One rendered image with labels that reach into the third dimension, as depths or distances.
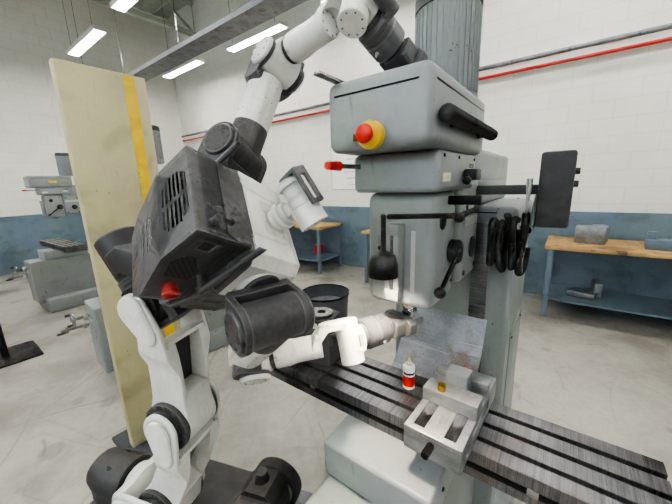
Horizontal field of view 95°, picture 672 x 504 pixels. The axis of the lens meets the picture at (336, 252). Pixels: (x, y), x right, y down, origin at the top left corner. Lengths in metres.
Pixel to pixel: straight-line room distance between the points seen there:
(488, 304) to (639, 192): 3.93
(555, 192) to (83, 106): 2.15
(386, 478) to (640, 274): 4.59
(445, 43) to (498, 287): 0.83
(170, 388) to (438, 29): 1.27
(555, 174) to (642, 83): 4.15
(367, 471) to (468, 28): 1.29
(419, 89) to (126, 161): 1.83
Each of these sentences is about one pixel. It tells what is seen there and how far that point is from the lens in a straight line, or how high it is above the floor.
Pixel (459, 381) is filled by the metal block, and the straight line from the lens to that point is 1.02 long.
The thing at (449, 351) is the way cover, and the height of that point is 0.99.
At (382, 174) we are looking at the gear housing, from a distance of 0.83.
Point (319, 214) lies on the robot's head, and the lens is 0.65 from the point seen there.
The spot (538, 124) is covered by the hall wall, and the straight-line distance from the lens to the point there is 5.11.
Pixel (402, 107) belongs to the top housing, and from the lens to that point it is 0.71.
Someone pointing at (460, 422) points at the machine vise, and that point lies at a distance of 0.98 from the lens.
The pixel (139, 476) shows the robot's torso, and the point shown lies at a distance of 1.41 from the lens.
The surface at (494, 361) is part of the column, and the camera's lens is 1.42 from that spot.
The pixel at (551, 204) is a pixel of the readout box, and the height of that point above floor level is 1.58.
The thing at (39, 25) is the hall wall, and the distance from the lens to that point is 10.23.
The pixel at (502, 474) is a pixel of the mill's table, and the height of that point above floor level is 0.94.
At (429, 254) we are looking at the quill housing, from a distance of 0.84.
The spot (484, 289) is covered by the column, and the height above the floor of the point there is 1.25.
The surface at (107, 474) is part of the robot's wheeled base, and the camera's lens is 1.47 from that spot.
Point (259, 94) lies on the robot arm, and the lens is 0.91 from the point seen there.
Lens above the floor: 1.66
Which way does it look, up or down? 13 degrees down
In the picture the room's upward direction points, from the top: 2 degrees counter-clockwise
